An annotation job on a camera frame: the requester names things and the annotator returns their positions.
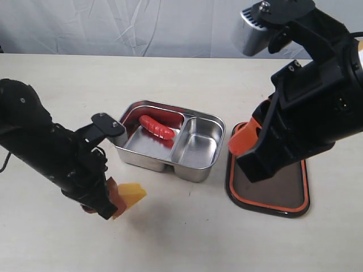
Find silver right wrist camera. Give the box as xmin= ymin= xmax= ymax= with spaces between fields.
xmin=230 ymin=0 xmax=351 ymax=63

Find red toy sausage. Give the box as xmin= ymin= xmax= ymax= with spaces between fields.
xmin=138 ymin=115 xmax=175 ymax=140

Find grey fabric backdrop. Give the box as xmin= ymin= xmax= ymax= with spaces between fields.
xmin=0 ymin=0 xmax=363 ymax=61

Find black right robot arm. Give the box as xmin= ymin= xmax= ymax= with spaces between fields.
xmin=229 ymin=34 xmax=362 ymax=182

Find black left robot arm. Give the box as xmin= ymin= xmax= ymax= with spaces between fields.
xmin=1 ymin=79 xmax=127 ymax=219

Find stainless steel lunch box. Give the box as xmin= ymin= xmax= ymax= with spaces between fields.
xmin=112 ymin=100 xmax=225 ymax=182

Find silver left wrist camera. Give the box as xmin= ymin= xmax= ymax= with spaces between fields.
xmin=75 ymin=113 xmax=128 ymax=151

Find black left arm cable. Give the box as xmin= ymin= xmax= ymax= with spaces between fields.
xmin=0 ymin=151 xmax=12 ymax=173

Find yellow toy cheese wedge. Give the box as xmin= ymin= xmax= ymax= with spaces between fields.
xmin=112 ymin=183 xmax=147 ymax=219

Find transparent lid with orange seal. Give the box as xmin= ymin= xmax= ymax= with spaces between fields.
xmin=225 ymin=121 xmax=311 ymax=219

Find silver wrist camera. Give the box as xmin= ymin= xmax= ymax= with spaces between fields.
xmin=75 ymin=113 xmax=128 ymax=151
xmin=230 ymin=0 xmax=351 ymax=63

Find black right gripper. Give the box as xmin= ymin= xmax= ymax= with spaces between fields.
xmin=228 ymin=61 xmax=363 ymax=184

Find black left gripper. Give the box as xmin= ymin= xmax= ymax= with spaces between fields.
xmin=62 ymin=150 xmax=126 ymax=220

